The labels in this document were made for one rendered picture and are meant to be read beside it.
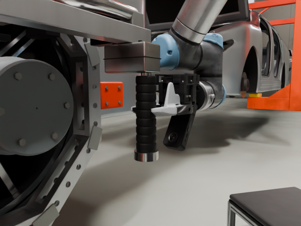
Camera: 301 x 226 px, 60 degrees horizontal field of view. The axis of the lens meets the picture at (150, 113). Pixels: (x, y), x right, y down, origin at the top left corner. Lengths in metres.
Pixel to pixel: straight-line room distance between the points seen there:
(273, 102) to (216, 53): 3.15
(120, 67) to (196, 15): 0.20
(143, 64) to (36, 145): 0.20
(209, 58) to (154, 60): 0.24
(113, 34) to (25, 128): 0.18
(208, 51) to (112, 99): 0.27
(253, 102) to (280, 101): 0.33
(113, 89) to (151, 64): 0.27
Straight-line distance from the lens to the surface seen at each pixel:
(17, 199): 0.67
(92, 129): 0.65
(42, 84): 0.38
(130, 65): 0.44
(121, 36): 0.43
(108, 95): 0.68
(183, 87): 0.51
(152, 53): 0.45
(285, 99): 3.78
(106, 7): 0.42
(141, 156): 0.45
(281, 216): 1.26
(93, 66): 0.66
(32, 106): 0.38
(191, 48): 0.59
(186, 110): 0.49
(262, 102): 3.83
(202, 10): 0.56
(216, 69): 0.69
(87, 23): 0.38
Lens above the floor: 0.88
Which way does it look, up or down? 7 degrees down
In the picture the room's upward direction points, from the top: straight up
